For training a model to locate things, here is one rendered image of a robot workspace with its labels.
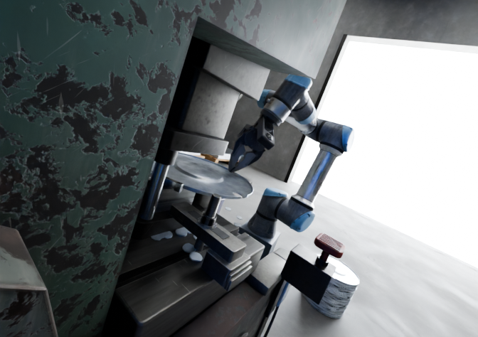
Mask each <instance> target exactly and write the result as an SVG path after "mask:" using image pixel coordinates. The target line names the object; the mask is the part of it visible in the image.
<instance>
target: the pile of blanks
mask: <svg viewBox="0 0 478 337"><path fill-rule="evenodd" d="M358 285H359V284H358ZM358 285H357V286H358ZM357 286H350V285H348V284H344V283H342V282H339V281H338V280H336V279H334V278H333V277H332V278H331V281H330V283H329V285H328V287H327V288H326V291H325V293H324V295H323V297H322V300H321V301H320V303H319V305H318V304H316V303H315V302H313V301H312V300H311V299H310V298H308V297H307V296H305V295H304V294H303V296H304V298H305V299H306V300H307V301H308V302H309V304H310V305H311V306H313V307H314V308H315V309H317V311H319V312H320V313H322V314H323V315H325V316H328V317H331V318H334V319H339V318H341V317H342V316H343V315H344V312H345V310H346V308H347V307H348V305H349V303H350V301H351V299H352V296H353V295H354V292H355V291H356V290H357Z"/></svg>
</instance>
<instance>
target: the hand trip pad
mask: <svg viewBox="0 0 478 337"><path fill-rule="evenodd" d="M314 244H315V245H316V246H317V247H318V248H319V249H321V250H323V251H322V253H321V255H320V259H321V260H323V261H325V262H326V261H327V260H328V258H329V255H331V256H333V257H335V258H341V257H342V255H343V253H344V251H345V249H346V247H345V245H344V244H343V243H341V242H339V241H338V240H336V239H334V238H332V237H331V236H329V235H327V234H325V233H319V234H318V235H317V236H316V237H315V239H314Z"/></svg>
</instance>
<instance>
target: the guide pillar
mask: <svg viewBox="0 0 478 337"><path fill-rule="evenodd" d="M168 170H169V166H168V165H163V164H160V163H157V162H156V163H155V166H154V170H153V172H152V177H151V179H150V182H149V186H148V189H147V193H146V195H145V198H144V202H143V205H142V209H141V212H140V214H139V216H140V218H142V219H144V220H151V219H152V218H153V217H154V213H155V210H156V207H157V203H158V201H159V197H160V195H161V190H162V188H163V185H164V182H165V179H166V175H167V172H168Z"/></svg>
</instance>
